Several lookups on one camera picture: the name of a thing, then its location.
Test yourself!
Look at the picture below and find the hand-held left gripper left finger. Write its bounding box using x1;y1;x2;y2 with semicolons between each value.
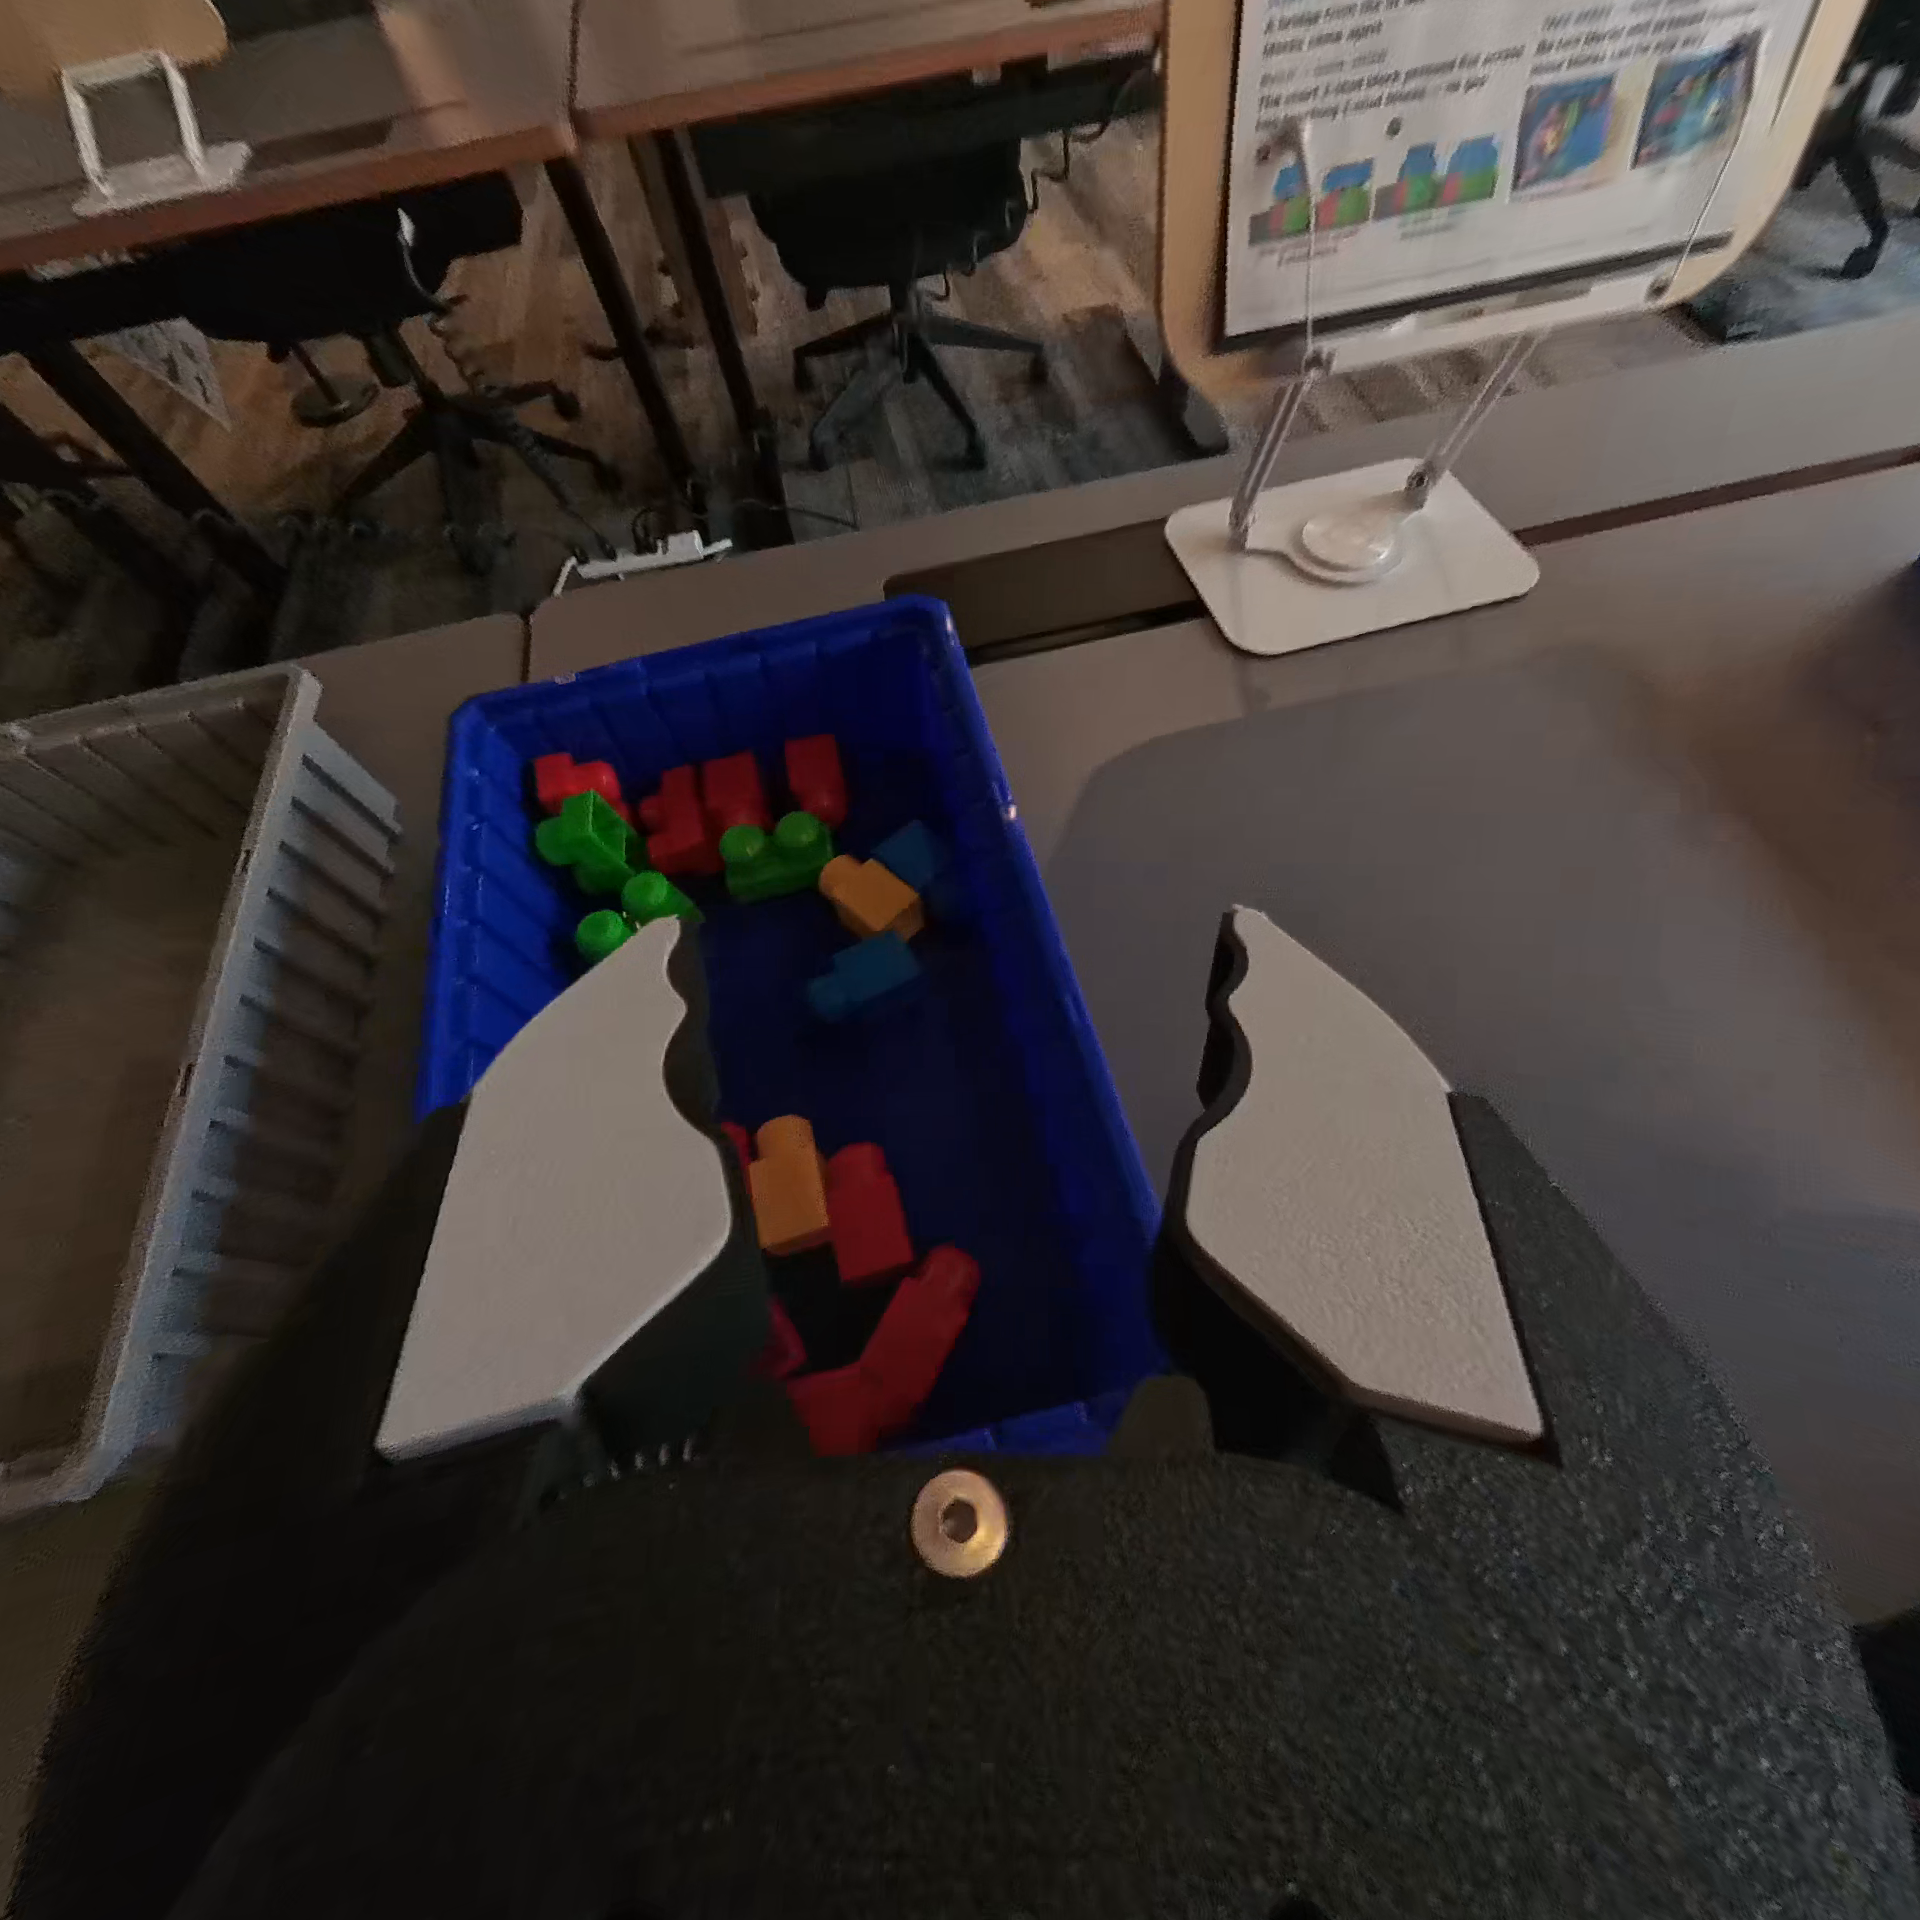
374;911;743;1463

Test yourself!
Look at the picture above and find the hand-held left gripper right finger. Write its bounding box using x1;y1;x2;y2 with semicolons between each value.
1152;902;1552;1450

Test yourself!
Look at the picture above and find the pile of assorted toy blocks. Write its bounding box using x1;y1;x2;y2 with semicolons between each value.
535;735;985;1455

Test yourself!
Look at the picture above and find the blue plastic bin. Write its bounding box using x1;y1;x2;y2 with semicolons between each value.
422;594;1167;1463

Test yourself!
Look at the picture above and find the grey plastic bin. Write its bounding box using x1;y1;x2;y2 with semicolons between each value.
0;668;401;1518

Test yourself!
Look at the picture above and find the black office chair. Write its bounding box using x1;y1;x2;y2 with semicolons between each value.
182;196;601;541
737;135;1051;452

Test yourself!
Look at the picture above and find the printed instruction sheet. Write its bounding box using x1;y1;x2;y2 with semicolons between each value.
1224;0;1824;340

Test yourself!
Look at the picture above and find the instruction sheet on stand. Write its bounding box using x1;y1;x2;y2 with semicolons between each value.
1158;0;1869;393

